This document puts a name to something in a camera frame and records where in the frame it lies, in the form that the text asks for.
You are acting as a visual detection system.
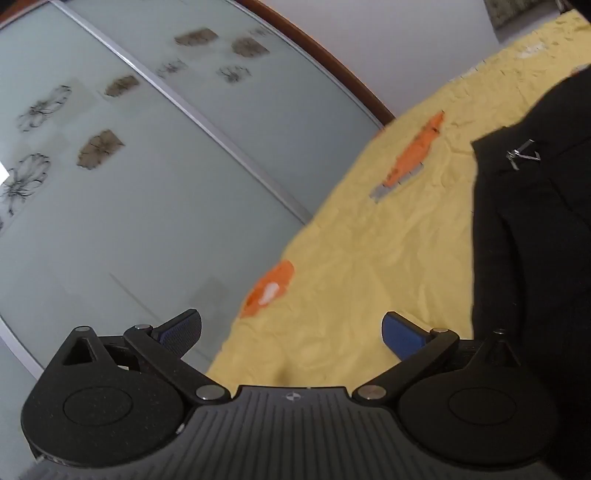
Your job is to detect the black pants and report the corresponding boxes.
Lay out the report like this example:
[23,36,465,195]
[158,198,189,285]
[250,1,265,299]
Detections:
[470,69,591,480]

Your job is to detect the yellow bedsheet with orange print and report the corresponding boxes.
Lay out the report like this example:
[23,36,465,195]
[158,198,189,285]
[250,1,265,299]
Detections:
[205,9,591,389]

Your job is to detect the frosted glass floral wardrobe door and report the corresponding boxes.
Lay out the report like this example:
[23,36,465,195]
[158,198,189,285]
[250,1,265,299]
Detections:
[0,0,385,398]

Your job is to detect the olive patterned pillow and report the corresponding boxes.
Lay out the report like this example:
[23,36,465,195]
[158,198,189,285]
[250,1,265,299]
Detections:
[489,0,562,29]

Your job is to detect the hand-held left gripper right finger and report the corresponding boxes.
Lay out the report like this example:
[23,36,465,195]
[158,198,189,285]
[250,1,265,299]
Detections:
[352,311,523,408]

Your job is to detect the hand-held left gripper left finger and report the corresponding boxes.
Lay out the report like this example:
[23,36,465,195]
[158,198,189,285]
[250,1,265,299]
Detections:
[60,309,232,408]

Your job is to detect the brown wooden wardrobe frame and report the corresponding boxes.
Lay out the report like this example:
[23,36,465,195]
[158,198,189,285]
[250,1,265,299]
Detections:
[240,0,395,126]

